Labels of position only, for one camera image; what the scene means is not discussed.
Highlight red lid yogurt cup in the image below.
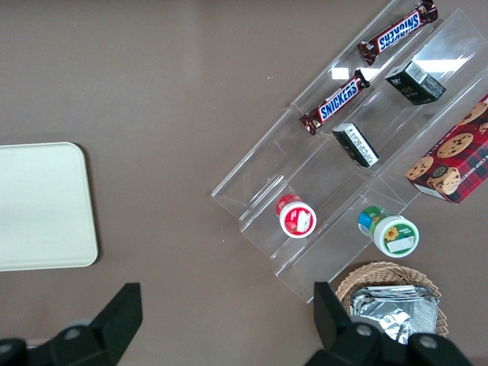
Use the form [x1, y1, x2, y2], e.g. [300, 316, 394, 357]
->
[274, 193, 318, 239]

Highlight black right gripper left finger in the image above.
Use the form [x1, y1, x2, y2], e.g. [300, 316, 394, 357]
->
[25, 282, 143, 366]

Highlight silver foil packets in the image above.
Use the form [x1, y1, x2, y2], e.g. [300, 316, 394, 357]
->
[349, 284, 441, 345]

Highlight beige rectangular tray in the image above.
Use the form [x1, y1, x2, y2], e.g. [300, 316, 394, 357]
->
[0, 141, 99, 273]

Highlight small dark green box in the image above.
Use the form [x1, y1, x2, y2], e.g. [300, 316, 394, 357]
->
[384, 58, 448, 107]
[331, 122, 380, 169]

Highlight light wicker basket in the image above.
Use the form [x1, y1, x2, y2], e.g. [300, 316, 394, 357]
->
[335, 260, 449, 341]

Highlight green lid yogurt cup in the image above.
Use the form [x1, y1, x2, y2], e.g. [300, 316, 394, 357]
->
[357, 205, 421, 259]

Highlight clear acrylic stepped display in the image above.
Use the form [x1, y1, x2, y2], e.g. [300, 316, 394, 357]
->
[210, 0, 488, 304]

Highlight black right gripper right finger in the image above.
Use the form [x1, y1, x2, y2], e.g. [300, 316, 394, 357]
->
[304, 281, 411, 366]

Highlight Snickers chocolate bar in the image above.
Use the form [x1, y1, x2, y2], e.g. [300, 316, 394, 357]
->
[298, 69, 372, 136]
[357, 0, 440, 67]

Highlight red tartan cookie box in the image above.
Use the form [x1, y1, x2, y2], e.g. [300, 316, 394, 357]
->
[404, 92, 488, 206]

